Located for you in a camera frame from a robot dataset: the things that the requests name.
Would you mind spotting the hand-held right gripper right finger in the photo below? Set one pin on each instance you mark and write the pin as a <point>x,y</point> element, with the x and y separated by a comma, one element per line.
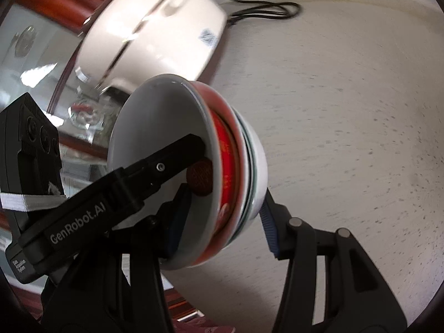
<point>269,222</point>

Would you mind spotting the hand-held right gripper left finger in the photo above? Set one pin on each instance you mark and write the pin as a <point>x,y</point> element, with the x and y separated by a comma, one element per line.
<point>175,225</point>

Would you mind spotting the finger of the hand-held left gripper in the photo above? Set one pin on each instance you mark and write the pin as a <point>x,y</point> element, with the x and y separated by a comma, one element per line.
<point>166,159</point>

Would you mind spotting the red and white bowl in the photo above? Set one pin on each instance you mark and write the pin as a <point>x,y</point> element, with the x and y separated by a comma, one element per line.
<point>156,128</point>

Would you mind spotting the white bowl with thin rim line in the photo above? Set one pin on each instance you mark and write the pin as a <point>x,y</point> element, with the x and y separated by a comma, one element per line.
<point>259,170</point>

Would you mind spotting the dark red patterned cloth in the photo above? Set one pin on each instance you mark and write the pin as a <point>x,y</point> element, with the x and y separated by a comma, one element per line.
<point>201,326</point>

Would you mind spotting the cream rice cooker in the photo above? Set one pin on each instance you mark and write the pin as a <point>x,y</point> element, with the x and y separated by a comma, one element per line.
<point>149,24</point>

